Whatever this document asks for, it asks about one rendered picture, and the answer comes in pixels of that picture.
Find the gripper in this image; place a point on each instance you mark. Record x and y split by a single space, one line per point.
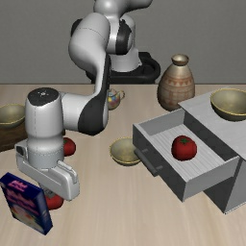
56 179

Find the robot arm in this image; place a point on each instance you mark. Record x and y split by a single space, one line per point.
89 48

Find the red tomato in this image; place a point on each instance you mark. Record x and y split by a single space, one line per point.
55 202
184 148
69 147

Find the blue cereal box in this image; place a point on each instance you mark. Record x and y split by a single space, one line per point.
27 203

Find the brown cutting board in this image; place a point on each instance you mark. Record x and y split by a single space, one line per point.
9 137

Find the beige bowl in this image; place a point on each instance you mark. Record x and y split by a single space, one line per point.
11 114
124 152
230 104

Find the grey cabinet drawer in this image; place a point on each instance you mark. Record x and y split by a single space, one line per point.
169 182

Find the grey cabinet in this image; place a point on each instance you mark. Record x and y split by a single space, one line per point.
224 131

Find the small colourful teapot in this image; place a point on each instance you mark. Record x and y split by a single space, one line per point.
112 100

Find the brown patterned vase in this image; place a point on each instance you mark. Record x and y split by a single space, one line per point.
176 86

